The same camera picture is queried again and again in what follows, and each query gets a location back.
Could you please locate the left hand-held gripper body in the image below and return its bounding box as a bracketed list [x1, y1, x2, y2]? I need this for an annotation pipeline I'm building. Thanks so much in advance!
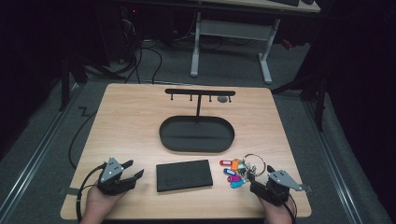
[96, 157, 137, 196]

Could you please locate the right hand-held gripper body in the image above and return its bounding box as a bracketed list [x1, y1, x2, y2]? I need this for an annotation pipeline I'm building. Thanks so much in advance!
[249, 169, 313, 207]

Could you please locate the key ring with coloured tags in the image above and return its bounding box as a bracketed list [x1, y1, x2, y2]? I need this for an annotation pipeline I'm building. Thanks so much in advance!
[219, 152, 267, 189]

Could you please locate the black tray with key rack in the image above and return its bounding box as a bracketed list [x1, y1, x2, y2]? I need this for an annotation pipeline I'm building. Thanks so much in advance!
[159, 88, 236, 154]

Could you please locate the person's right hand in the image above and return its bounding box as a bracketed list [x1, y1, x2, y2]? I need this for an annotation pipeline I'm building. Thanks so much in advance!
[260, 197, 297, 224]

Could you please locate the person's left hand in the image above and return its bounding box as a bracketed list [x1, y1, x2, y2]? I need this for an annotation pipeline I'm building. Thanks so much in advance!
[79, 187, 126, 224]

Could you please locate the black metal stand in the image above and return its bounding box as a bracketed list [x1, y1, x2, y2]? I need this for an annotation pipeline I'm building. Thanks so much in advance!
[58, 50, 90, 112]
[270, 73, 329, 133]

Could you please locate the white-framed desk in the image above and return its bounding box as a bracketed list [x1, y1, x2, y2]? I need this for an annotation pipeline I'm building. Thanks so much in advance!
[190, 0, 322, 86]

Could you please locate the black keyboard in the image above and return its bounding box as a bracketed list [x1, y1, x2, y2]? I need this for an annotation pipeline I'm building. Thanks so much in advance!
[270, 0, 301, 7]

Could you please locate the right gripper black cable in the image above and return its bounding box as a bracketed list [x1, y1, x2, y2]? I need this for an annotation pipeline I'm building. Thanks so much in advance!
[281, 192, 299, 224]

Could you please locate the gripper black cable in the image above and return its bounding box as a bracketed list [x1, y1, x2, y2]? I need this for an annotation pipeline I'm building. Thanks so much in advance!
[281, 192, 299, 224]
[76, 162, 107, 224]

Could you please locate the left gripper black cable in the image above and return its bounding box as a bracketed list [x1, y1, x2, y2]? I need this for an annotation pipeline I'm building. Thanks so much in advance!
[76, 162, 107, 224]

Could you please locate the black floor cable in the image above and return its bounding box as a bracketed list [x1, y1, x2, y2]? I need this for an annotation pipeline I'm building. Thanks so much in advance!
[67, 109, 98, 171]

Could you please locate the metal floor rail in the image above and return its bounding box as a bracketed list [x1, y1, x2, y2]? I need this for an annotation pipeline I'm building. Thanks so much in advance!
[302, 99, 364, 224]
[0, 83, 82, 220]

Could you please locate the bundle of black cables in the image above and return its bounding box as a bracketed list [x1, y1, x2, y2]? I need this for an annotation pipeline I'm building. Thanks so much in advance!
[120, 18, 163, 85]

